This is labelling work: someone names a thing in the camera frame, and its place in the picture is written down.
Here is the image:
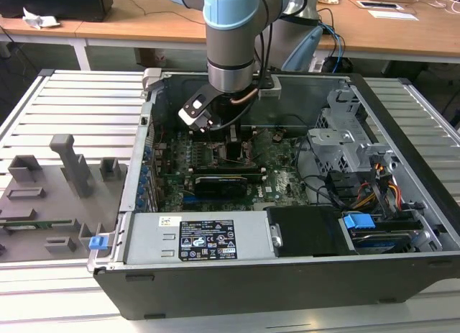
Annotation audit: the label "silver metal handle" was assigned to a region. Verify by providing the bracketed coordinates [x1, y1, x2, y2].
[270, 223, 285, 248]

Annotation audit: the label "white tablet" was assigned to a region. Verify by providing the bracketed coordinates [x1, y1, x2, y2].
[356, 0, 406, 11]

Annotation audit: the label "green motherboard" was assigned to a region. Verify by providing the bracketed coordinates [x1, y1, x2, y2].
[152, 126, 310, 214]

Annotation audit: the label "black box on desk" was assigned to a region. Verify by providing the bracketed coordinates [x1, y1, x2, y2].
[0, 0, 114, 23]

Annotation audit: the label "copper coloured cable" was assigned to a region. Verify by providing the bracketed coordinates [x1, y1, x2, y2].
[231, 88, 259, 106]

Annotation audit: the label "black and silver PC case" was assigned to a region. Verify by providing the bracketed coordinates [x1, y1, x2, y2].
[88, 68, 460, 321]

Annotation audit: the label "hard disk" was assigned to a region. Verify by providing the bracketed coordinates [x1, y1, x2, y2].
[350, 230, 415, 255]

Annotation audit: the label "blue disk carrier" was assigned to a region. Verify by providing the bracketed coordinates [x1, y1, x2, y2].
[342, 211, 377, 240]

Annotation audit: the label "grey power supply, black label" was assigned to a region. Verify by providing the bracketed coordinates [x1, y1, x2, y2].
[124, 212, 274, 265]

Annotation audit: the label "CPU socket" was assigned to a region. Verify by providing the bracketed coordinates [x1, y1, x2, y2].
[208, 140, 258, 168]

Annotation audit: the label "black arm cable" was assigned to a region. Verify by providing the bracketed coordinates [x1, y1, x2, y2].
[251, 22, 276, 96]

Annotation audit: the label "grey parts rack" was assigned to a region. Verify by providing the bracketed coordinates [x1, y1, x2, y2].
[0, 133, 129, 263]

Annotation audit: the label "green RAM stick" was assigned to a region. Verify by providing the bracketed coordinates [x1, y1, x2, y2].
[0, 219, 73, 229]

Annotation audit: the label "blue plastic case latch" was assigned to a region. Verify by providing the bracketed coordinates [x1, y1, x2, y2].
[88, 235, 109, 252]

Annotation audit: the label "blue cable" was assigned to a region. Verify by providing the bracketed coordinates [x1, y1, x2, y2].
[321, 22, 348, 75]

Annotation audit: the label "black graphics card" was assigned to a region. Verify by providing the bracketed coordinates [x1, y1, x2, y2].
[193, 173, 249, 200]

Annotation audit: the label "wooden office desk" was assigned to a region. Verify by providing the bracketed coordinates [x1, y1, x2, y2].
[0, 14, 91, 72]
[75, 0, 460, 73]

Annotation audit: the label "crumpled white paper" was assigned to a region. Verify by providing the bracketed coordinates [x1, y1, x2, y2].
[22, 6, 63, 30]

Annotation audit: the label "pale blue teach pendant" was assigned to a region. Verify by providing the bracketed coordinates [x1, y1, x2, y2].
[281, 23, 325, 73]

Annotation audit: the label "yellow power wires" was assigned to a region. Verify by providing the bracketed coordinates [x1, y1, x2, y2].
[354, 191, 375, 209]

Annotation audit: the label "cardboard box with red print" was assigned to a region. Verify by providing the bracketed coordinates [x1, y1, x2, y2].
[137, 47, 168, 68]

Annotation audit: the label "white notebook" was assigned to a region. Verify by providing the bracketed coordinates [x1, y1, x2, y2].
[367, 9, 420, 22]

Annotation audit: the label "grey plastic case handle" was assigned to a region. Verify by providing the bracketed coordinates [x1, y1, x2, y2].
[141, 68, 165, 96]

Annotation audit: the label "white wrist camera, black bracket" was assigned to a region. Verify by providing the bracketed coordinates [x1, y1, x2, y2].
[178, 83, 221, 133]

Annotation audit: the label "red and orange power wires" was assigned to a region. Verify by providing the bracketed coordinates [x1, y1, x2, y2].
[387, 178, 403, 209]

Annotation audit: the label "silver perforated drive cage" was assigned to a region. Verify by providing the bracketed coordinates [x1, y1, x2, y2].
[307, 88, 400, 176]

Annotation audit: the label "black plastic shroud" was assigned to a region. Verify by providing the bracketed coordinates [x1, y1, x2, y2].
[265, 204, 357, 258]

